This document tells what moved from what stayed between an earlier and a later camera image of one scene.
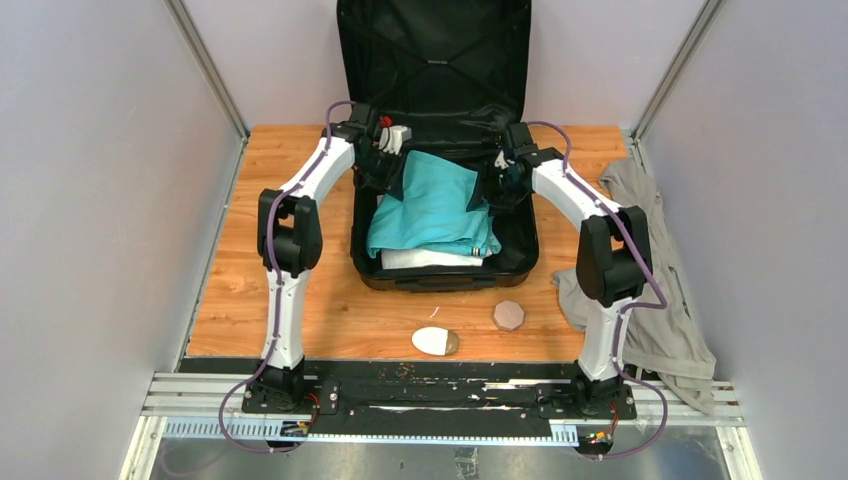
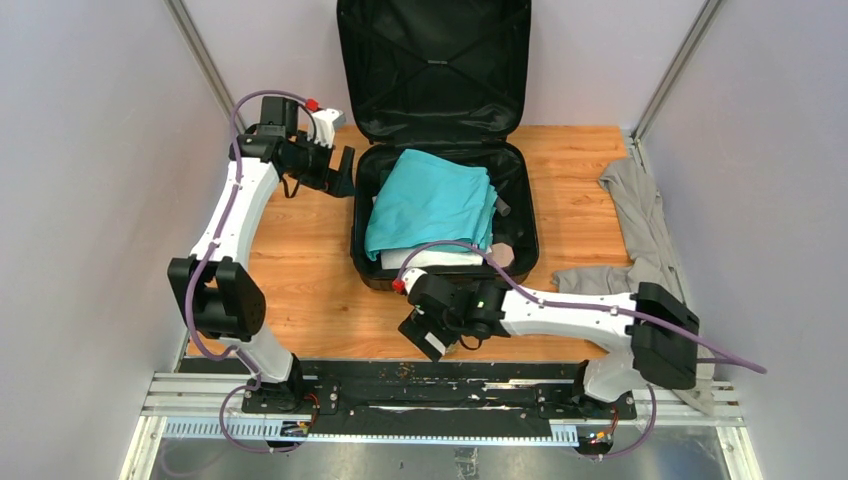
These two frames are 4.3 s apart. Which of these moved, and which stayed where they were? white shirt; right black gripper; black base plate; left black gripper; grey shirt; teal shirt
Moved: left black gripper; right black gripper
Stayed: black base plate; teal shirt; white shirt; grey shirt
